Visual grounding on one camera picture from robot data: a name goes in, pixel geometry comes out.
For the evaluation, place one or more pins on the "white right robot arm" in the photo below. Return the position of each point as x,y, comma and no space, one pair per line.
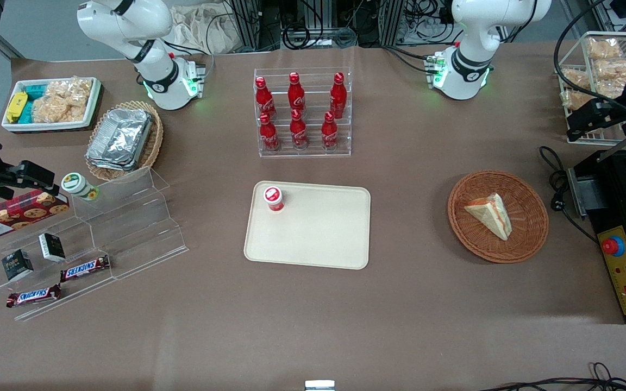
156,73

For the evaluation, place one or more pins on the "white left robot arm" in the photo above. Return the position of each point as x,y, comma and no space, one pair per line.
470,60

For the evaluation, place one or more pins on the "white rectangular snack tray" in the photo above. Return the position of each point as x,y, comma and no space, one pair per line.
52,106

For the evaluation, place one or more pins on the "oval wicker basket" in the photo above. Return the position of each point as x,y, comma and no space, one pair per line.
152,144

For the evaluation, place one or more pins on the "round brown wicker basket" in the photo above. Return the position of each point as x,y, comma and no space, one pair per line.
525,239

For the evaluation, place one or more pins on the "wrapped triangular sandwich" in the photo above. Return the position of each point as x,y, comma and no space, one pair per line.
491,216

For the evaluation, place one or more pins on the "beige plastic serving tray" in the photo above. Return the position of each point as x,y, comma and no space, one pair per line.
324,231

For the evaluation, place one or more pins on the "bag of fried snacks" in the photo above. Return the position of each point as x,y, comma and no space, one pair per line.
616,69
575,79
603,49
576,99

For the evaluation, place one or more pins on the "red tartan cookie box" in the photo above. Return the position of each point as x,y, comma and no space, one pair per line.
17,214

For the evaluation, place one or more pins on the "green-lidded white bottle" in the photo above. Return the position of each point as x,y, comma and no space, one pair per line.
78,184

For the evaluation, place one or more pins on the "yellow snack packet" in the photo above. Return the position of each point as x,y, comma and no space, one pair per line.
17,107

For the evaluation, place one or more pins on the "black box with white side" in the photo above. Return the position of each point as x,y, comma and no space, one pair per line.
52,247

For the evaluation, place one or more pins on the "teal snack packet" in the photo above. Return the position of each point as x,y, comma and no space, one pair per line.
35,95

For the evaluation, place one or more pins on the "clear bag of rice crackers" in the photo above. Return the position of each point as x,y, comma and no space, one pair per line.
63,100

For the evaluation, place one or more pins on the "black box with gold print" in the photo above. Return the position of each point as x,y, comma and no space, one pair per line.
17,265

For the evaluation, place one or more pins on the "stack of foil containers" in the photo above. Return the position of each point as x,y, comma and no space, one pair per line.
120,138

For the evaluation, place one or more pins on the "snickers bar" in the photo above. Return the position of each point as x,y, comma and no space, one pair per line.
33,296
85,269

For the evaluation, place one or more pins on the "clear acrylic stepped shelf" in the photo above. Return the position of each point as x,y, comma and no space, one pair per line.
128,228

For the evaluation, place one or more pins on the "beige cloth bag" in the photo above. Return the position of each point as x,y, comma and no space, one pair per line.
204,27

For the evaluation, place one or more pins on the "red cola bottle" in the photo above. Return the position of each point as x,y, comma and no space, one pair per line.
329,131
295,92
298,130
264,98
269,134
338,96

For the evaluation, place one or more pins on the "red and white yogurt cup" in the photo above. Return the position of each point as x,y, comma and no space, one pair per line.
274,198

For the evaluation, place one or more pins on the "clear acrylic bottle rack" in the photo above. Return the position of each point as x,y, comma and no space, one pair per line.
313,146

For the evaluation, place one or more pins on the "small white plastic object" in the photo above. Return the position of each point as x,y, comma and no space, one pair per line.
319,385

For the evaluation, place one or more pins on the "aluminium frame profile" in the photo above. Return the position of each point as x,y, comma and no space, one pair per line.
392,21
248,21

